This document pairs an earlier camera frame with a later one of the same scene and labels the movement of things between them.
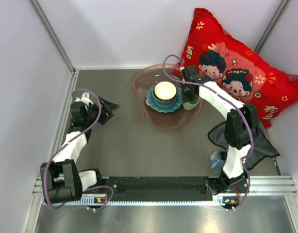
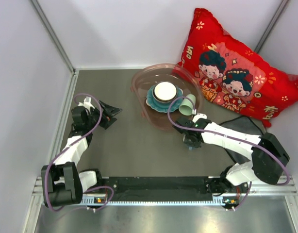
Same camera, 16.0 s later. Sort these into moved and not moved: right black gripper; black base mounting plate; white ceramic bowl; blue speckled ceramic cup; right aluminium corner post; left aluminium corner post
Moved: blue speckled ceramic cup; right black gripper
Not moved: right aluminium corner post; white ceramic bowl; left aluminium corner post; black base mounting plate
